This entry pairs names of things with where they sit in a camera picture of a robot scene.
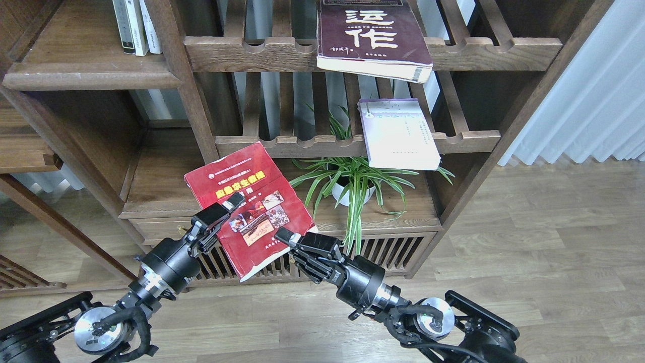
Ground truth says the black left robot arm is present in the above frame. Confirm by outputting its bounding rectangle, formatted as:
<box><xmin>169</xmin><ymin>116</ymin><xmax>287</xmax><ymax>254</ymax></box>
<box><xmin>2</xmin><ymin>193</ymin><xmax>244</xmax><ymax>362</ymax></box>

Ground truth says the green spider plant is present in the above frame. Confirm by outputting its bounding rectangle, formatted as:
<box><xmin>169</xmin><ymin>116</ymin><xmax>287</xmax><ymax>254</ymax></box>
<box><xmin>287</xmin><ymin>103</ymin><xmax>456</xmax><ymax>255</ymax></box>

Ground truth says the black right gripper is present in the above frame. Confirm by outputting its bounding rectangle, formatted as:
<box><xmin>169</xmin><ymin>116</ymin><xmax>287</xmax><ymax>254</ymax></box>
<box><xmin>275</xmin><ymin>227</ymin><xmax>394</xmax><ymax>311</ymax></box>

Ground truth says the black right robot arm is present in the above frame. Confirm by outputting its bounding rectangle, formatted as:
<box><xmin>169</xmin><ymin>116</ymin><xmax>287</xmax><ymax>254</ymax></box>
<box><xmin>276</xmin><ymin>227</ymin><xmax>524</xmax><ymax>362</ymax></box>

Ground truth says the white lavender paperback book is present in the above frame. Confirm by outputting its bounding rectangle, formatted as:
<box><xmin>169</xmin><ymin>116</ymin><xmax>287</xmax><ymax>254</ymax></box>
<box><xmin>358</xmin><ymin>98</ymin><xmax>441</xmax><ymax>170</ymax></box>

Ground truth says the maroon book with white characters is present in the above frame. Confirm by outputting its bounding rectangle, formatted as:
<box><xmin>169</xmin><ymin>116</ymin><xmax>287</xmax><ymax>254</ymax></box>
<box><xmin>316</xmin><ymin>1</ymin><xmax>433</xmax><ymax>83</ymax></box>

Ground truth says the dark wooden bookshelf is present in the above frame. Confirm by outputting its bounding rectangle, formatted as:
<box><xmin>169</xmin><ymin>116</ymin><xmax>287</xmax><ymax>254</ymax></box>
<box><xmin>2</xmin><ymin>1</ymin><xmax>612</xmax><ymax>275</ymax></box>

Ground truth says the white upright book right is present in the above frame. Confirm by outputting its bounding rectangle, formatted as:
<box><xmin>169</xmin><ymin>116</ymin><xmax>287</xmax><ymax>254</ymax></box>
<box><xmin>139</xmin><ymin>0</ymin><xmax>163</xmax><ymax>54</ymax></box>

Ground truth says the white upright book middle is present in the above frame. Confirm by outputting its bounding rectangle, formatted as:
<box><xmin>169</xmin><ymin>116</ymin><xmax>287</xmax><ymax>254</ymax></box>
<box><xmin>124</xmin><ymin>1</ymin><xmax>149</xmax><ymax>56</ymax></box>

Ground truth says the white plant pot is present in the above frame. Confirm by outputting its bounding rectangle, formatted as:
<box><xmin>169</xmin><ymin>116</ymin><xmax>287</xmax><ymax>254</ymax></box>
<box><xmin>332</xmin><ymin>176</ymin><xmax>375</xmax><ymax>207</ymax></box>

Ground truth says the right slatted cabinet door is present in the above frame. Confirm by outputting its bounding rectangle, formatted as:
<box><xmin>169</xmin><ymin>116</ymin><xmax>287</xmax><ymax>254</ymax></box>
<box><xmin>298</xmin><ymin>233</ymin><xmax>437</xmax><ymax>278</ymax></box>

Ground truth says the grey upright book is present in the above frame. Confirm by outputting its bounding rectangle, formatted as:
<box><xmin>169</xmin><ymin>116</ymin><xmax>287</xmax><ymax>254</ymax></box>
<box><xmin>112</xmin><ymin>0</ymin><xmax>136</xmax><ymax>54</ymax></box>

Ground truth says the white upright book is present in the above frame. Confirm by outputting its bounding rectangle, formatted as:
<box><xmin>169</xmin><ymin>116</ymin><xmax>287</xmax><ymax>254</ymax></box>
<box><xmin>139</xmin><ymin>0</ymin><xmax>163</xmax><ymax>54</ymax></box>
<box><xmin>124</xmin><ymin>1</ymin><xmax>149</xmax><ymax>56</ymax></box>

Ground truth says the white window curtain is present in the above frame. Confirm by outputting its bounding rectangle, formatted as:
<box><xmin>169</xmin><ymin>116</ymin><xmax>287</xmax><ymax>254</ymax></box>
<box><xmin>498</xmin><ymin>1</ymin><xmax>644</xmax><ymax>166</ymax></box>

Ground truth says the small wooden drawer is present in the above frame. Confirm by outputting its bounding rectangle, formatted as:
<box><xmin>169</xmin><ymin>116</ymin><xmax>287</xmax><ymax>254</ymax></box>
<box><xmin>129</xmin><ymin>216</ymin><xmax>192</xmax><ymax>241</ymax></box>

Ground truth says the slatted cabinet door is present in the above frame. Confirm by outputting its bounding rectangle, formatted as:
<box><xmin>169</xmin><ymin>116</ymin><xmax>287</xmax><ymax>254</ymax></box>
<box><xmin>298</xmin><ymin>233</ymin><xmax>437</xmax><ymax>278</ymax></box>
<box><xmin>189</xmin><ymin>244</ymin><xmax>302</xmax><ymax>288</ymax></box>

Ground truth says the red paperback book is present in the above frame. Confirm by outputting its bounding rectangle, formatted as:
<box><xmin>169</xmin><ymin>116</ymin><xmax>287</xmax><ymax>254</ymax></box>
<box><xmin>184</xmin><ymin>142</ymin><xmax>316</xmax><ymax>282</ymax></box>

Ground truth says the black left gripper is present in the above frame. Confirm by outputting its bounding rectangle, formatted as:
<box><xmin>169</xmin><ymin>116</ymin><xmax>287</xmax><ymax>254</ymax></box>
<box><xmin>137</xmin><ymin>192</ymin><xmax>245</xmax><ymax>294</ymax></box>

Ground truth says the left slatted cabinet door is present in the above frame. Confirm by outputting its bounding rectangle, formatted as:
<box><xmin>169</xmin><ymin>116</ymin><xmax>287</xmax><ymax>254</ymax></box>
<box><xmin>189</xmin><ymin>244</ymin><xmax>302</xmax><ymax>288</ymax></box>

